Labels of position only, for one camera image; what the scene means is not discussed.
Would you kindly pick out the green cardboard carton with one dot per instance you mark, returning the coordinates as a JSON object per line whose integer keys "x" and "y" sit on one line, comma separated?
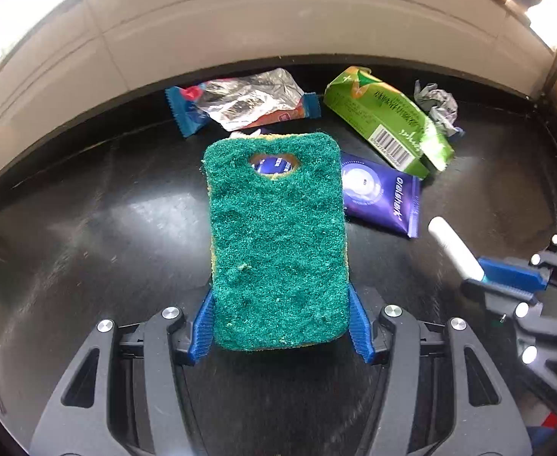
{"x": 383, "y": 114}

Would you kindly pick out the purple packet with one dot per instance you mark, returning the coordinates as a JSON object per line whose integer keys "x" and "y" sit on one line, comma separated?
{"x": 383, "y": 194}

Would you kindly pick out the green and yellow sponge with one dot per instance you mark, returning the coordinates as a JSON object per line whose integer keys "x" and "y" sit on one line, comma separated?
{"x": 278, "y": 247}

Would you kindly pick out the crumpled grey foil ball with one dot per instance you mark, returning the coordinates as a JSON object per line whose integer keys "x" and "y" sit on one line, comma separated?
{"x": 437, "y": 104}

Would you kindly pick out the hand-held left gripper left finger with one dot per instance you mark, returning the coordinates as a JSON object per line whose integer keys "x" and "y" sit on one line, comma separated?
{"x": 202, "y": 327}

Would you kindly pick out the blue foil snack wrapper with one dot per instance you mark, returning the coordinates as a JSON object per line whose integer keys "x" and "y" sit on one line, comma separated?
{"x": 240, "y": 102}

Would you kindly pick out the white plastic tube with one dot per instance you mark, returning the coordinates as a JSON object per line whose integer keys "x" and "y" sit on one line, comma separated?
{"x": 454, "y": 247}

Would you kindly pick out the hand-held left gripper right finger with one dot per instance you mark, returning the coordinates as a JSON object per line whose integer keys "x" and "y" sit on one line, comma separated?
{"x": 360, "y": 327}

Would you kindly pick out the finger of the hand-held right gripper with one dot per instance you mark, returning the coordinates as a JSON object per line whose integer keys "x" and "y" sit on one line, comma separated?
{"x": 501, "y": 297}
{"x": 511, "y": 270}

